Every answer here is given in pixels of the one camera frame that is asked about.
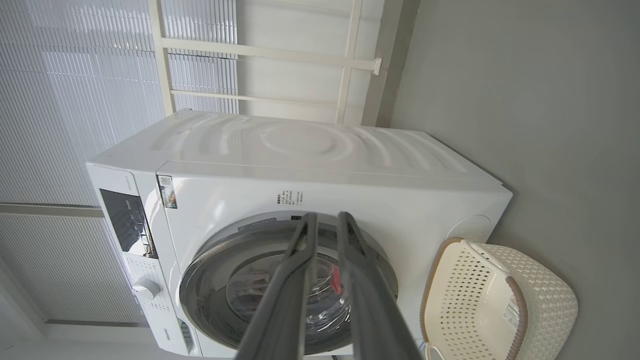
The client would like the printed product label with barcode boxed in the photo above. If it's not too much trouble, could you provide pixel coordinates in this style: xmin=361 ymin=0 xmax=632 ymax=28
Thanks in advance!
xmin=502 ymin=299 xmax=521 ymax=329

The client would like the cream perforated laundry basket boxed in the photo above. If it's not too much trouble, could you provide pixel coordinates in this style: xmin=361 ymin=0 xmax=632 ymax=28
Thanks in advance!
xmin=419 ymin=237 xmax=580 ymax=360

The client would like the white metal rack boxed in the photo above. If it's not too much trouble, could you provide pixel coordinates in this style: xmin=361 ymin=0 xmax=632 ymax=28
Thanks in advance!
xmin=147 ymin=0 xmax=384 ymax=126

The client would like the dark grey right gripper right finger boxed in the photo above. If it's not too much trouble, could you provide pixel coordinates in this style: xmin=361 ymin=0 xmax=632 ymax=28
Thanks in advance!
xmin=337 ymin=211 xmax=424 ymax=360

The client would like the round glass washing machine door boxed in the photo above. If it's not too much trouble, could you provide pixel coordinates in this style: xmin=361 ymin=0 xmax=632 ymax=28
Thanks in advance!
xmin=179 ymin=211 xmax=400 ymax=356

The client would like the white front-loading washing machine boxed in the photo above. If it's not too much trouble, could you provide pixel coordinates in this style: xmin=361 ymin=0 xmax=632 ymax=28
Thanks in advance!
xmin=86 ymin=109 xmax=514 ymax=359

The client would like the black QR code sticker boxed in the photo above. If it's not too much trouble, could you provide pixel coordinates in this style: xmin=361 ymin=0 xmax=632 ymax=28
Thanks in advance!
xmin=156 ymin=174 xmax=179 ymax=210

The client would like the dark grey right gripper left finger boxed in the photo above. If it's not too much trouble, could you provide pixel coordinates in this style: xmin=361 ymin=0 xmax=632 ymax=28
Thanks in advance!
xmin=235 ymin=212 xmax=319 ymax=360

